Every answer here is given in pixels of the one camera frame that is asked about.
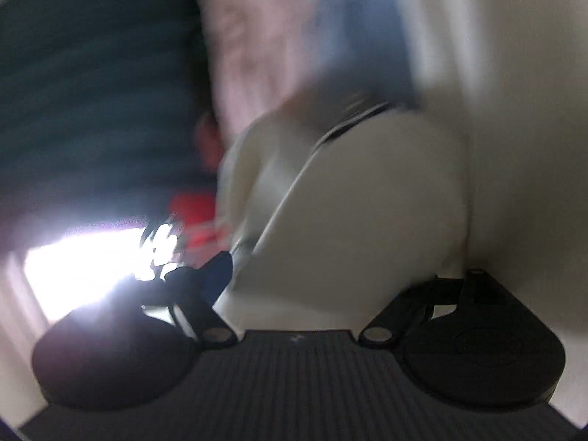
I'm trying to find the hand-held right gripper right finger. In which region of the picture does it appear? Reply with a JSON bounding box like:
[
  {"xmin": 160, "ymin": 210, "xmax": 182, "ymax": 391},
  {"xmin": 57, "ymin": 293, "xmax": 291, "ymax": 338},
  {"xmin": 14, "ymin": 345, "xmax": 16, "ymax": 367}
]
[{"xmin": 358, "ymin": 269, "xmax": 506, "ymax": 347}]

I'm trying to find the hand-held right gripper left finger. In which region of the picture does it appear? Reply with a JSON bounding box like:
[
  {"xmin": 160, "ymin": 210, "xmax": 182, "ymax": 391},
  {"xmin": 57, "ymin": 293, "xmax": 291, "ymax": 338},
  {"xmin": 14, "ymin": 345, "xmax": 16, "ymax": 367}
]
[{"xmin": 138, "ymin": 252, "xmax": 237, "ymax": 347}]

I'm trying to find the red cloth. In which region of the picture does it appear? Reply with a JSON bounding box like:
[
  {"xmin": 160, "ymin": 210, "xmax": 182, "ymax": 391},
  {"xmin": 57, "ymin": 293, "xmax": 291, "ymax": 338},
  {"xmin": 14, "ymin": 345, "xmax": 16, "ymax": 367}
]
[{"xmin": 168, "ymin": 193, "xmax": 230, "ymax": 249}]

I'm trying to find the garment steamer stand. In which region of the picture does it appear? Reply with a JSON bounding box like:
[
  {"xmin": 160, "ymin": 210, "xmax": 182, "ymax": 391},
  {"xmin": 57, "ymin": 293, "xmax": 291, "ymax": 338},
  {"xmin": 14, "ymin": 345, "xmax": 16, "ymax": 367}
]
[{"xmin": 138, "ymin": 220, "xmax": 184, "ymax": 286}]

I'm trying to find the pink cloth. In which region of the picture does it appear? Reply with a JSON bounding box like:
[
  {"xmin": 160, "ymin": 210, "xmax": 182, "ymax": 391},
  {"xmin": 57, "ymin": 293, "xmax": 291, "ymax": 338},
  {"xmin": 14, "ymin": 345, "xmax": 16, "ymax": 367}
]
[{"xmin": 195, "ymin": 115, "xmax": 226, "ymax": 171}]

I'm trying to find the window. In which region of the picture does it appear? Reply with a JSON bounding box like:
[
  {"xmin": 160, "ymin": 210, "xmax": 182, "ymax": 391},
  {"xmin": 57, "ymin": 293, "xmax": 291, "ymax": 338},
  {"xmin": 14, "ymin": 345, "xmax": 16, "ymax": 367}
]
[{"xmin": 23, "ymin": 225, "xmax": 184, "ymax": 322}]

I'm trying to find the pink and blue blanket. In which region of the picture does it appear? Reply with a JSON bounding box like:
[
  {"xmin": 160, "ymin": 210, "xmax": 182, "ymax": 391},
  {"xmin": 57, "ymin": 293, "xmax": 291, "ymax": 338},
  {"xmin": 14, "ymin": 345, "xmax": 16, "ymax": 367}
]
[{"xmin": 193, "ymin": 0, "xmax": 423, "ymax": 157}]

